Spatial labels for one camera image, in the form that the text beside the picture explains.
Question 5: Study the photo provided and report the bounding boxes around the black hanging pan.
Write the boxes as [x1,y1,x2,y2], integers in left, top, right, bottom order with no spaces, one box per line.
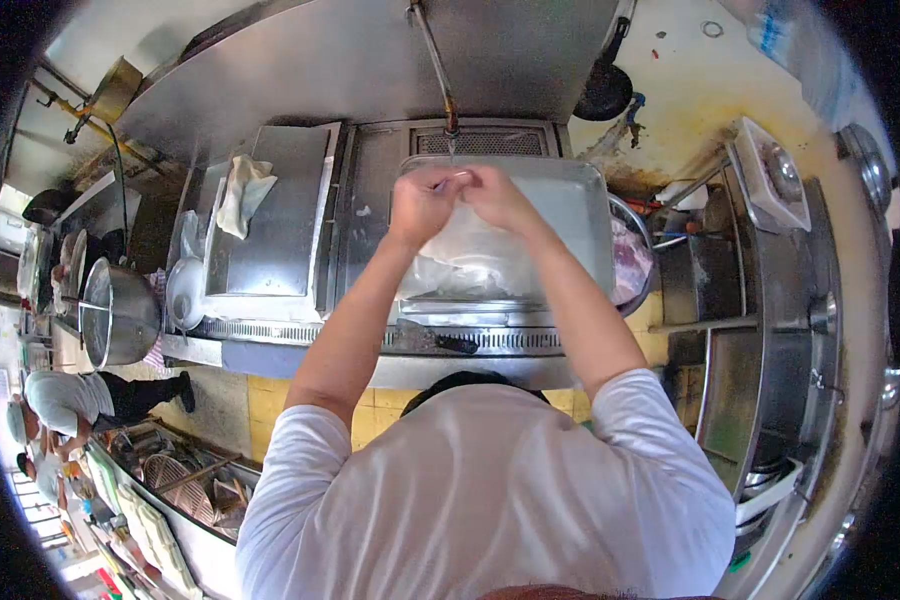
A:
[572,15,636,123]

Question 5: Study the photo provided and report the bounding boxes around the steel sink with dishes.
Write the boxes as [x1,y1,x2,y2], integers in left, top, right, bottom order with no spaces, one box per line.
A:
[82,420,264,600]

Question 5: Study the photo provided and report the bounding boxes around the raw pink meat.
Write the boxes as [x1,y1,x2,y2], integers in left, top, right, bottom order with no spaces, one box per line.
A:
[609,217,654,306]

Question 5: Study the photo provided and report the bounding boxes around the person's right hand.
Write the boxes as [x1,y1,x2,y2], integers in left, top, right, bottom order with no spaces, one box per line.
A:
[457,164,550,238]

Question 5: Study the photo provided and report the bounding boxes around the person's right fingers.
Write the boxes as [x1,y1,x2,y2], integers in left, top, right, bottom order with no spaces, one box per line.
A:
[457,165,513,219]

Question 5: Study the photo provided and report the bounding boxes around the white bowl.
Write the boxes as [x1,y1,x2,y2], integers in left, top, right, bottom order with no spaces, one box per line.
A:
[164,256,209,333]

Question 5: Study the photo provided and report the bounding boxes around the round steel lid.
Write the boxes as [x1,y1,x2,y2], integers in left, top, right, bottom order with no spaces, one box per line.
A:
[836,123,894,217]

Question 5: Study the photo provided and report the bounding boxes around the clear plastic bag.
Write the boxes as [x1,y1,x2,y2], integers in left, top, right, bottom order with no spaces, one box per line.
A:
[396,174,552,303]

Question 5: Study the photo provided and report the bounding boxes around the black wok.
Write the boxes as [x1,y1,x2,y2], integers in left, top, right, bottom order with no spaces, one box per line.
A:
[21,187,75,228]

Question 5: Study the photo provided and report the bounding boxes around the white square container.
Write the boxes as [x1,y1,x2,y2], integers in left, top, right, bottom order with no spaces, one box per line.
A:
[730,115,813,234]

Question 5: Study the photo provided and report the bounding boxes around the steel water tap pipe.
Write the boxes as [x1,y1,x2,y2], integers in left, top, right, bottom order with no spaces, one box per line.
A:
[407,0,463,141]

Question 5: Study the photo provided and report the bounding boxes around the steel cooking range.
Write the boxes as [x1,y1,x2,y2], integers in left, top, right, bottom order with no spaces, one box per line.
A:
[159,116,580,391]

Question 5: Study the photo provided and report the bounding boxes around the brass pan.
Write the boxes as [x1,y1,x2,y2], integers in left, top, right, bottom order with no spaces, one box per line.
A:
[63,55,144,146]

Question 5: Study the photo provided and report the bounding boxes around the person's left hand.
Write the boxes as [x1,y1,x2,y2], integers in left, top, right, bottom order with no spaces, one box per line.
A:
[387,165,472,250]

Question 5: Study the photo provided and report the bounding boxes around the steel side counter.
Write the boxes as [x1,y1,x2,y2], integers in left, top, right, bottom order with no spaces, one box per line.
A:
[648,153,900,600]

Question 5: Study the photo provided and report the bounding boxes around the rectangular steel tray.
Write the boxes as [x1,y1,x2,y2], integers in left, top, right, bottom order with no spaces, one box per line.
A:
[394,154,618,318]

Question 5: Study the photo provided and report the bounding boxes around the steel bowl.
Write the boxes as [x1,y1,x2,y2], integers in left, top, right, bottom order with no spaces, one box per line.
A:
[606,192,657,319]

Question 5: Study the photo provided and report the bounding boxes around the white cloth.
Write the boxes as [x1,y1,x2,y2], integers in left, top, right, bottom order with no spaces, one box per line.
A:
[215,154,279,242]

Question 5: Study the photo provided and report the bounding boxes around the large steel pot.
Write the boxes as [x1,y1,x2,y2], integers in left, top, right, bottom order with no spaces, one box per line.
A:
[60,256,163,371]

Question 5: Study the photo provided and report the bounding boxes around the person's body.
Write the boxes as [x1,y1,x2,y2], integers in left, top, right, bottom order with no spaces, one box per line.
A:
[235,367,737,600]

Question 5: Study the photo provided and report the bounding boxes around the person's left fingers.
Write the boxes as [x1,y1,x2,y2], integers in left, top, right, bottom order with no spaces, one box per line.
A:
[417,166,472,213]

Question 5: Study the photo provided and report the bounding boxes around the flat steel lid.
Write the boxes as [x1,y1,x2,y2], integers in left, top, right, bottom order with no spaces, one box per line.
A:
[201,123,343,301]

